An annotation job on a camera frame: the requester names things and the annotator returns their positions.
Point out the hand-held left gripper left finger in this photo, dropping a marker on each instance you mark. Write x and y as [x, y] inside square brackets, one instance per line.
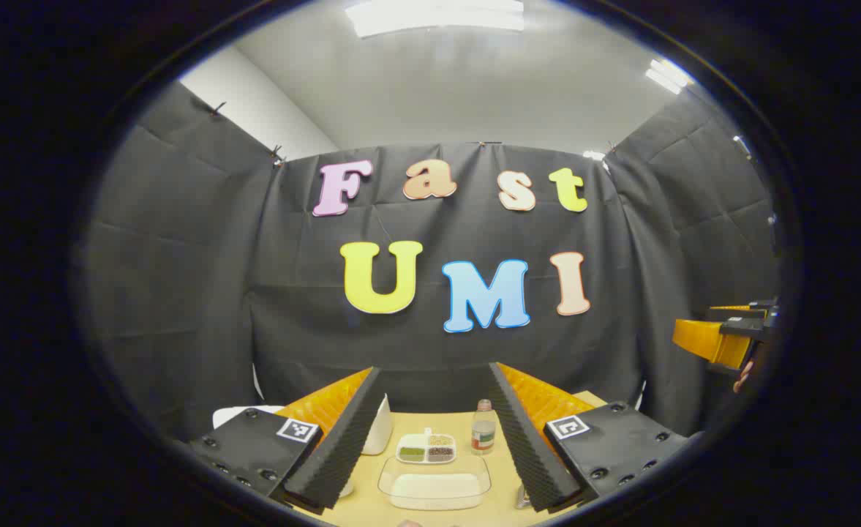
[339, 446]

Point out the white rice cooker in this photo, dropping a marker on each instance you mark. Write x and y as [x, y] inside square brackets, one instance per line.
[243, 415]

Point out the clear plastic rice container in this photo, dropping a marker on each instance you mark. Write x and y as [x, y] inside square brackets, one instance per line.
[434, 468]

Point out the black backdrop cloth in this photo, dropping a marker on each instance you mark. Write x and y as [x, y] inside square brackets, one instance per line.
[181, 278]

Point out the white divided grain dish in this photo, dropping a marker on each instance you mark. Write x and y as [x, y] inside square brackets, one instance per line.
[426, 448]

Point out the ceiling light panel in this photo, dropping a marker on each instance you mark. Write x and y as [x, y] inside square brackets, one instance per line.
[668, 75]

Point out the glass bottle with red label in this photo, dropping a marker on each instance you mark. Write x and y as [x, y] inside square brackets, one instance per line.
[483, 432]

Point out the white toaster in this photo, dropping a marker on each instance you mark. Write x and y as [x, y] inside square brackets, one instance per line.
[380, 428]

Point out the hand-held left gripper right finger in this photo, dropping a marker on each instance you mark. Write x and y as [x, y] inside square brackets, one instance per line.
[529, 454]

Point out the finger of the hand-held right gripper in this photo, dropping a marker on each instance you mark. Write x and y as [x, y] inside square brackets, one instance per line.
[708, 342]
[748, 311]

